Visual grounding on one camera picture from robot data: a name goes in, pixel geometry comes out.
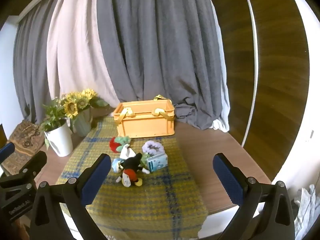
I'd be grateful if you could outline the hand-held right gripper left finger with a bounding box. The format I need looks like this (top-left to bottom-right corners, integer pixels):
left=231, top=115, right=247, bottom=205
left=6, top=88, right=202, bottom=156
left=30, top=153, right=112, bottom=240

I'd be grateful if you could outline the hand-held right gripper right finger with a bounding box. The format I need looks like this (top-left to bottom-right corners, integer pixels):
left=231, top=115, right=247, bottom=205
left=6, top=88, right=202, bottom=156
left=212, top=152, right=297, bottom=240

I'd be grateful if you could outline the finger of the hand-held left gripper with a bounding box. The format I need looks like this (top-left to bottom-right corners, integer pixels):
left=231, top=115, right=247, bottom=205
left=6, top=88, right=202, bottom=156
left=19, top=151, right=48, bottom=178
left=0, top=142, right=15, bottom=165

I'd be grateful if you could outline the red plush flower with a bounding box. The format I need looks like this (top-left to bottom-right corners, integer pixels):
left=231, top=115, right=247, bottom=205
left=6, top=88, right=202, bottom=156
left=109, top=136, right=132, bottom=153

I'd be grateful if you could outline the pale purple plush flower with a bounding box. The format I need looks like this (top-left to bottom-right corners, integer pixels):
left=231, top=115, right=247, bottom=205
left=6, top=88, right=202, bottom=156
left=142, top=141, right=163, bottom=155

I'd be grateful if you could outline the orange plastic crate with straps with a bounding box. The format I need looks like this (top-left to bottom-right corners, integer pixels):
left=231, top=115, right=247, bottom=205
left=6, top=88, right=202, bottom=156
left=113, top=95, right=176, bottom=138

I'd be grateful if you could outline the brown patterned cushion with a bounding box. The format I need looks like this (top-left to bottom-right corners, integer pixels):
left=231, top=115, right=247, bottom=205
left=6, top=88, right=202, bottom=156
left=0, top=120, right=47, bottom=176

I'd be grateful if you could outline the blue and white plush toy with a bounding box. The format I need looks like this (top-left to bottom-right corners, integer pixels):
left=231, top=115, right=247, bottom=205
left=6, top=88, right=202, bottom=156
left=112, top=158, right=123, bottom=172

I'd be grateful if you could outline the white plant pot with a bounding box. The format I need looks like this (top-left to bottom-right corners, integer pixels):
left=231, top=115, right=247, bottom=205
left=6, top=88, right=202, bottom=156
left=44, top=120, right=73, bottom=157

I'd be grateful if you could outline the black and red mouse plush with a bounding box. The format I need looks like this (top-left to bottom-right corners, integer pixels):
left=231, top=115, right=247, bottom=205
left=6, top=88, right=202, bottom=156
left=115, top=152, right=150, bottom=187

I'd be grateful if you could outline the green leafy plant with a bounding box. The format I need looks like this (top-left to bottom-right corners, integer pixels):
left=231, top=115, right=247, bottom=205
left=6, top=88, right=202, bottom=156
left=40, top=97, right=68, bottom=133

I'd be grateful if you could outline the green ribbed vase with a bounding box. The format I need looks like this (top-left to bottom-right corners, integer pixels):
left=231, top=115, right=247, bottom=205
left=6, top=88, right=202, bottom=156
left=72, top=107, right=93, bottom=137

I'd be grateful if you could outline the yellow blue plaid blanket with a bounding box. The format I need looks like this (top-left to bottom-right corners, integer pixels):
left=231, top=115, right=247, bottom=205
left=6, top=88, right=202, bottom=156
left=56, top=116, right=208, bottom=239

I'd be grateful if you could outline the blue patterned tissue packet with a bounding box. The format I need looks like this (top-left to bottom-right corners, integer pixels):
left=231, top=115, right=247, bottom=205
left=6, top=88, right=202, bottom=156
left=146, top=154, right=168, bottom=172

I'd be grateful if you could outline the sunflower bouquet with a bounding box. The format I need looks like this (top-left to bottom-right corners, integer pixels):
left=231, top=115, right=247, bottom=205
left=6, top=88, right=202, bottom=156
left=61, top=89, right=109, bottom=119

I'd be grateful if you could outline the white crumpled cloth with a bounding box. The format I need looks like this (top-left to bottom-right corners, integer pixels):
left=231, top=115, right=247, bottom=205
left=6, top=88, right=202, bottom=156
left=294, top=184, right=317, bottom=240

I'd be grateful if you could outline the white sheer curtain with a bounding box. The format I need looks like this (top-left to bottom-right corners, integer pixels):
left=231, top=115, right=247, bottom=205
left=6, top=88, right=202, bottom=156
left=211, top=0, right=230, bottom=132

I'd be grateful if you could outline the grey curtain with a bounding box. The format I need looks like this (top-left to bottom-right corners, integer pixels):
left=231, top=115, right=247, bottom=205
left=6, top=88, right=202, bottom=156
left=96, top=0, right=230, bottom=130
left=14, top=12, right=61, bottom=125

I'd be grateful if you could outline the white trim strip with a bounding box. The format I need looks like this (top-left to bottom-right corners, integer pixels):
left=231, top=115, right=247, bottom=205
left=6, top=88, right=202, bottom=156
left=239, top=0, right=261, bottom=147

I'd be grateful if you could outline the pale pink curtain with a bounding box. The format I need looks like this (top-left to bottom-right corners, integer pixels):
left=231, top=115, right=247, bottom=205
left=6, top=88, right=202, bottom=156
left=46, top=0, right=121, bottom=103

